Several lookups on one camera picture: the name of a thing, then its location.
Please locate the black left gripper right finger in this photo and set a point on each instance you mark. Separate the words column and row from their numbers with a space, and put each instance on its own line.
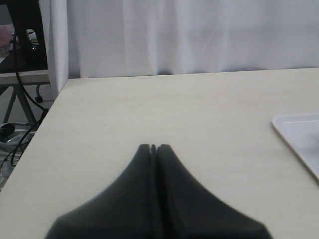
column 190, row 211

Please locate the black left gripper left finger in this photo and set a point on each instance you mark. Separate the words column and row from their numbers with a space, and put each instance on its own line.
column 127, row 209

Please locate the white rectangular plastic tray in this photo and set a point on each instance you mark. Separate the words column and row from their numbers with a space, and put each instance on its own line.
column 300, row 132

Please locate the white curtain backdrop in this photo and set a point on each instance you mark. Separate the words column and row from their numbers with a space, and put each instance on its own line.
column 116, row 38

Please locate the black monitor on side desk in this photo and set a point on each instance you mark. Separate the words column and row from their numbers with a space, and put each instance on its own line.
column 27, row 22

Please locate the pink bag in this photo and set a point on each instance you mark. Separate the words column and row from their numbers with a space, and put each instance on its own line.
column 5, row 35

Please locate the grey side desk frame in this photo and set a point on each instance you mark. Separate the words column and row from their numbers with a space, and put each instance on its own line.
column 39, row 77

